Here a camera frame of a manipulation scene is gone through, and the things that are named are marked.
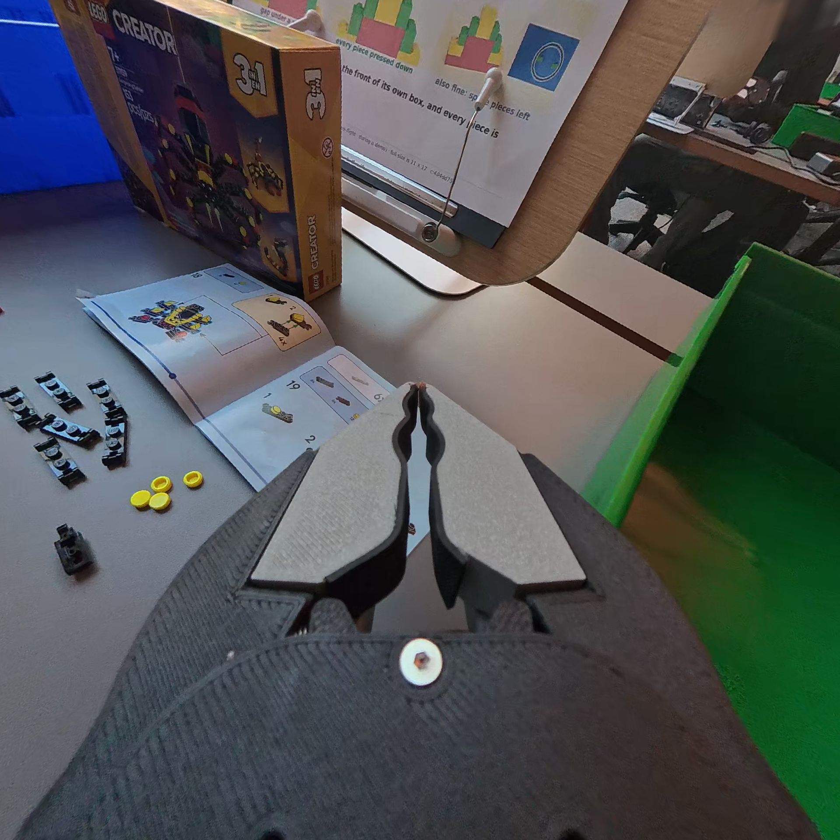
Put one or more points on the printed instruction sheet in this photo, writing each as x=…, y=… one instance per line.
x=407, y=131

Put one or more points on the white board stand base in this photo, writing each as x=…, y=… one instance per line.
x=394, y=262

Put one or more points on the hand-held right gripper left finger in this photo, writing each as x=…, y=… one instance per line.
x=341, y=512

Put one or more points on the black lego bracket piece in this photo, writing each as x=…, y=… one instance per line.
x=73, y=551

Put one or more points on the lego instruction booklet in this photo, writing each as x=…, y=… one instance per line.
x=216, y=321

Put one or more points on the group of black lego plates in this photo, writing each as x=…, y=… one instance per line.
x=69, y=430

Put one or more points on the background green box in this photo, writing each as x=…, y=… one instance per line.
x=804, y=121

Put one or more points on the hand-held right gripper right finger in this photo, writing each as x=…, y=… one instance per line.
x=499, y=518

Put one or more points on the blue plastic bin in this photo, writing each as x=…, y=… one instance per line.
x=52, y=131

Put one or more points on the yellow purple lego set box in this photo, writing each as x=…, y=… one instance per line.
x=197, y=131

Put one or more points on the background wooden desk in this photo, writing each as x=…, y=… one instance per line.
x=741, y=154

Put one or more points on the wooden display board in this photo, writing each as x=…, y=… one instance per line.
x=590, y=164

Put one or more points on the green plastic bin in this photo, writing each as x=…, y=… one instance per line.
x=643, y=446

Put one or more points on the yellow round lego tile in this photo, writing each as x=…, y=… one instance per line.
x=140, y=499
x=159, y=502
x=160, y=484
x=192, y=479

